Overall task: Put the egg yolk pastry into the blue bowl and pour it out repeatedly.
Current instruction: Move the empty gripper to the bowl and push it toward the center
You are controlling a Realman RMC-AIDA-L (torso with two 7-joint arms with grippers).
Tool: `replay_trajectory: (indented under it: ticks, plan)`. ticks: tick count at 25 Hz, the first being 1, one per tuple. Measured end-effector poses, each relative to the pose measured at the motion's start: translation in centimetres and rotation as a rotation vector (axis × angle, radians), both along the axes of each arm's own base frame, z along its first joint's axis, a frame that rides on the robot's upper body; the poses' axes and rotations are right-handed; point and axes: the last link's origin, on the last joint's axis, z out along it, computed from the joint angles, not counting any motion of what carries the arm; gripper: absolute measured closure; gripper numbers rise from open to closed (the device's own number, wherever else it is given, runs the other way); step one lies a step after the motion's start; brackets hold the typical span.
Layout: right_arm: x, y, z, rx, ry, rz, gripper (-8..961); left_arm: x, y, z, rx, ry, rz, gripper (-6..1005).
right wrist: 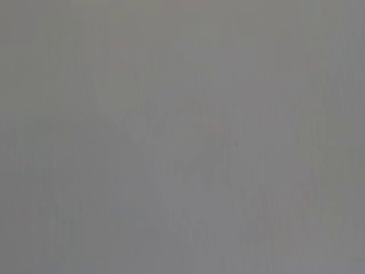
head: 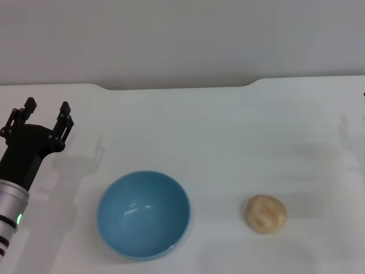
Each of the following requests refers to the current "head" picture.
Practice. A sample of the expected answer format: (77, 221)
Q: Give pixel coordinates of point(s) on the blue ceramic bowl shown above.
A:
(142, 214)

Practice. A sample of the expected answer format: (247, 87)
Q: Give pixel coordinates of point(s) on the round beige egg yolk pastry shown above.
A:
(265, 214)

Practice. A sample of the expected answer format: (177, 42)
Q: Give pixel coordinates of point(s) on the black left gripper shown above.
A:
(25, 148)

